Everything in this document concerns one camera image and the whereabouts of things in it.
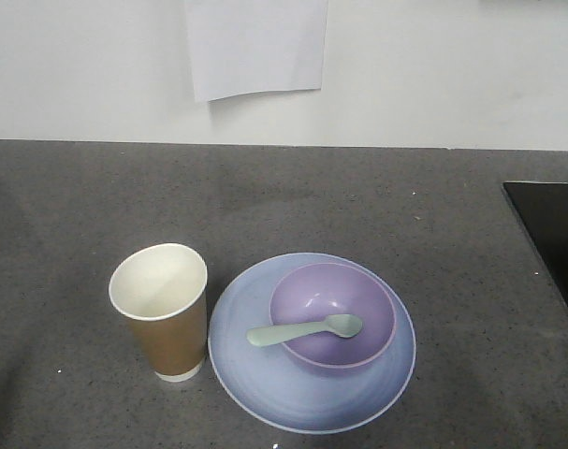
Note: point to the white paper sheet on wall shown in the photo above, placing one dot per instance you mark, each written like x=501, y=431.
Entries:
x=248, y=47

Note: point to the purple plastic bowl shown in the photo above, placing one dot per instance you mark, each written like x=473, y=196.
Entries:
x=312, y=292

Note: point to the brown paper cup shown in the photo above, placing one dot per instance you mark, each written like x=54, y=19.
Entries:
x=161, y=292

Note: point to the black glass gas hob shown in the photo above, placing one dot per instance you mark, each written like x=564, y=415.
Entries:
x=542, y=207

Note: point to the mint green plastic spoon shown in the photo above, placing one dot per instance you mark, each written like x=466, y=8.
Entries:
x=307, y=331

